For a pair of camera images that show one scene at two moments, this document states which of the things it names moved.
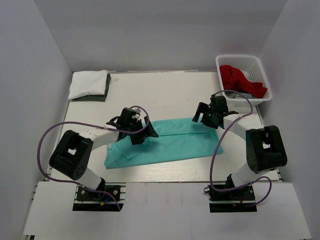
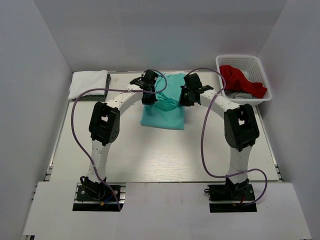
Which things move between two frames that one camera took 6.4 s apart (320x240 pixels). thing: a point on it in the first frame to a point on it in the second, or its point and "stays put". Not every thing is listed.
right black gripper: x=203 y=108 to x=182 y=102
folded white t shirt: x=93 y=82 stays put
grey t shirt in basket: x=234 y=94 stays put
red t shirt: x=233 y=79 stays put
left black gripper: x=139 y=139 to x=150 y=101
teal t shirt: x=177 y=139 to x=166 y=113
